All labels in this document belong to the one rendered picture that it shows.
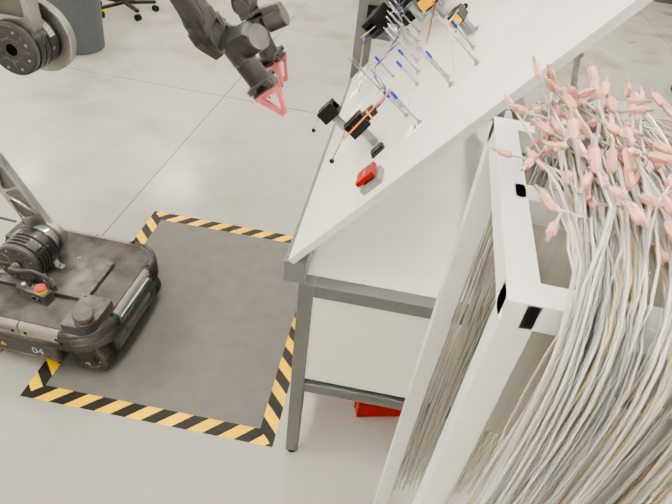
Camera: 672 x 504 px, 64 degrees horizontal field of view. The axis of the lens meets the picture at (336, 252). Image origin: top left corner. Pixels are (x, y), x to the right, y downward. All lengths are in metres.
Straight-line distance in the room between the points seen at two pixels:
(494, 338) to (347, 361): 1.08
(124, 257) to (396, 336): 1.27
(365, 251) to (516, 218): 0.95
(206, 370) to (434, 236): 1.07
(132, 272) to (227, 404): 0.64
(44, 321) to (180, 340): 0.50
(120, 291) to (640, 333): 1.92
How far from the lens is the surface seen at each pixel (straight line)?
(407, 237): 1.56
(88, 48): 4.88
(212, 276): 2.55
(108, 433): 2.10
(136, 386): 2.19
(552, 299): 0.48
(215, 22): 1.33
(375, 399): 1.66
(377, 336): 1.45
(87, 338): 2.07
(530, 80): 1.06
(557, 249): 0.87
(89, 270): 2.27
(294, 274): 1.34
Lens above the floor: 1.74
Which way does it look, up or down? 40 degrees down
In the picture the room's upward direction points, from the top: 8 degrees clockwise
